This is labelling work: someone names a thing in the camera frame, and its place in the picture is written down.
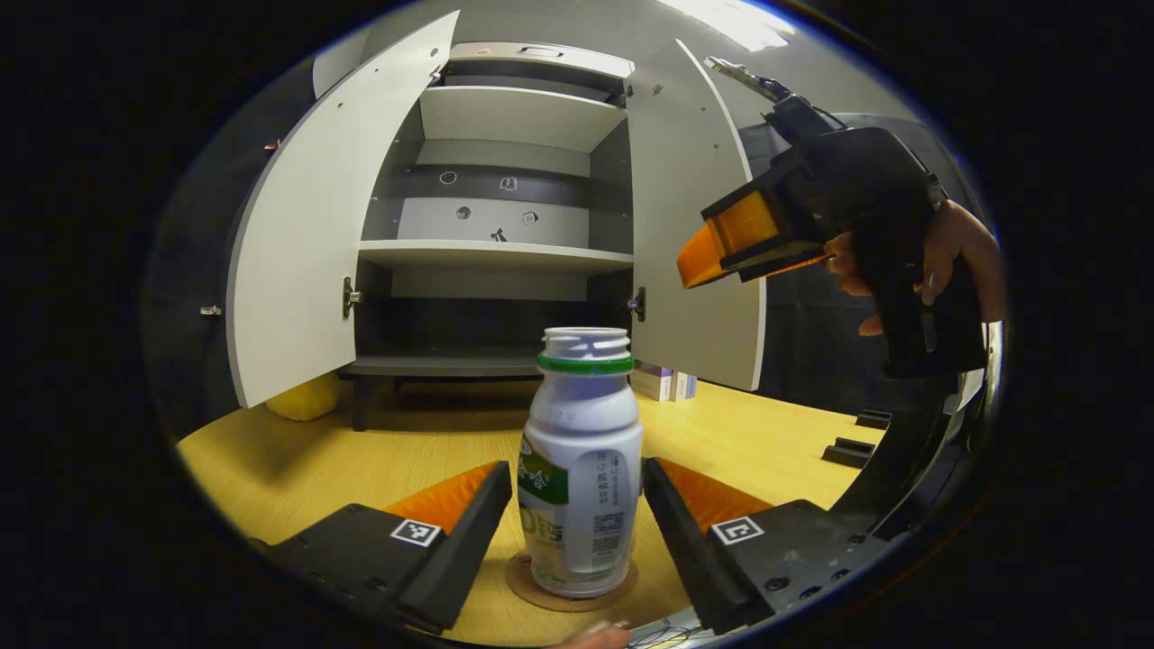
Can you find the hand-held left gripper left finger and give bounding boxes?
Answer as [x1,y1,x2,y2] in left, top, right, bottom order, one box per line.
[252,460,513,635]

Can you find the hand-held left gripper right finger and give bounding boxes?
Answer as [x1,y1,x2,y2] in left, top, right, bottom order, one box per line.
[642,457,889,635]

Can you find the white cabinet door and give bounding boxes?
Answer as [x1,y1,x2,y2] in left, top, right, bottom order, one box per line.
[225,9,461,409]
[624,39,767,391]

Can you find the round cork coaster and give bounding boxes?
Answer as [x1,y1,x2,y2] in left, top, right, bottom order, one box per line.
[505,550,639,614]

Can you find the white plastic bottle green label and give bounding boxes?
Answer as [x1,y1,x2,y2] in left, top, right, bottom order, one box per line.
[518,326,646,600]

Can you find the grey and white cabinet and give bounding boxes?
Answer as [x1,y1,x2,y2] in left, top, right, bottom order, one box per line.
[225,9,767,432]

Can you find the beige cabinet drawer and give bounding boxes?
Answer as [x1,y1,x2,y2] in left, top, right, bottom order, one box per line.
[448,41,636,80]

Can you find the yellow soft object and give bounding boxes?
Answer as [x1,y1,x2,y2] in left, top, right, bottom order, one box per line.
[266,372,342,422]

